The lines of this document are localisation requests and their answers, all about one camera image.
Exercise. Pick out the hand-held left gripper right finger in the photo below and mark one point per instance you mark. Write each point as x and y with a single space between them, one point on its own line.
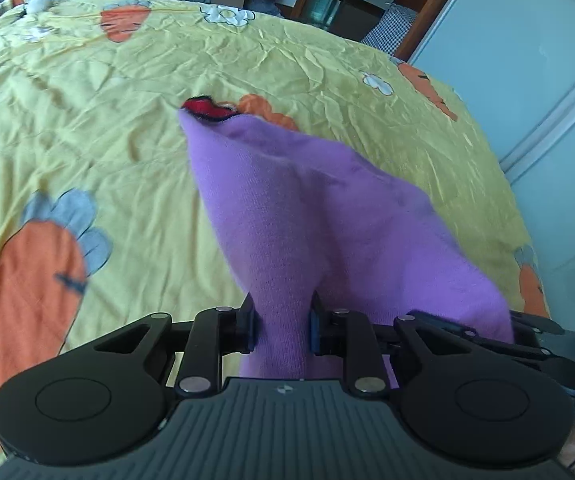
316 332

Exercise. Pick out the white wardrobe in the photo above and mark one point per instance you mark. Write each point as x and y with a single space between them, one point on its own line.
532 85

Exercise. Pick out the wooden framed mirror door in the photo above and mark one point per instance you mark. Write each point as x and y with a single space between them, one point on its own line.
432 5

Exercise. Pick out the purple shirt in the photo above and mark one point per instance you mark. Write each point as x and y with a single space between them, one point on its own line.
327 220

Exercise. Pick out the white plush toy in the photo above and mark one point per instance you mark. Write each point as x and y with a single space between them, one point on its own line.
40 2

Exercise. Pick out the checked cloth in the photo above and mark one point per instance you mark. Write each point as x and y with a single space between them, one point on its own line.
387 27

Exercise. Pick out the yellow carrot print bedsheet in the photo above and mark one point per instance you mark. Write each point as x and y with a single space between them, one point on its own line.
117 125

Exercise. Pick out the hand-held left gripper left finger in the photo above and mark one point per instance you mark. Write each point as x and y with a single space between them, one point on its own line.
250 330

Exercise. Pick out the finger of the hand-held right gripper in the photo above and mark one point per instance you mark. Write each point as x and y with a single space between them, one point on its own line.
460 331
542 340

